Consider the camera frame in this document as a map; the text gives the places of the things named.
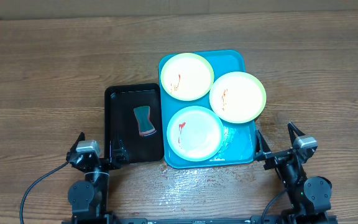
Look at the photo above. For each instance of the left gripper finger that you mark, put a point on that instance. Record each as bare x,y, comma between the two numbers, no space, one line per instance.
118,144
81,137

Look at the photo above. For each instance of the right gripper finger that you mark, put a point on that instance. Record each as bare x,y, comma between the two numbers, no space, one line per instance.
294,132
261,146

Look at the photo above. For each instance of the light blue plate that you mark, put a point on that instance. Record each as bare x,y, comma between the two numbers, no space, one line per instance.
195,133

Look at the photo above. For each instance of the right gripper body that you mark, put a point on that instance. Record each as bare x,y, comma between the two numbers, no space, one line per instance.
275,158

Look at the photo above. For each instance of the black plastic tray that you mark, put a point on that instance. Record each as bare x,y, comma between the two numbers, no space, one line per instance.
119,104

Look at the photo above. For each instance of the teal plastic tray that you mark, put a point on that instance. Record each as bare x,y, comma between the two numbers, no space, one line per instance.
239,139

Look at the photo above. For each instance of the yellow-green plate with stain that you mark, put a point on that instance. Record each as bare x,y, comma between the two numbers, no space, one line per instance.
187,76

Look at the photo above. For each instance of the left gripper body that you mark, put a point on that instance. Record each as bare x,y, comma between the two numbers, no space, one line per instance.
108,165

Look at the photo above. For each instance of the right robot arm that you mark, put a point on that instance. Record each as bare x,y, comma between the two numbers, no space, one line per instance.
309,197

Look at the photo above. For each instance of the teal and orange sponge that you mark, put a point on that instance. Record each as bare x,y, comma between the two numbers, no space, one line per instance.
145,126

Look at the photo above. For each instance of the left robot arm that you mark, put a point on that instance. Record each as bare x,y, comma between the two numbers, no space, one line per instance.
89,197

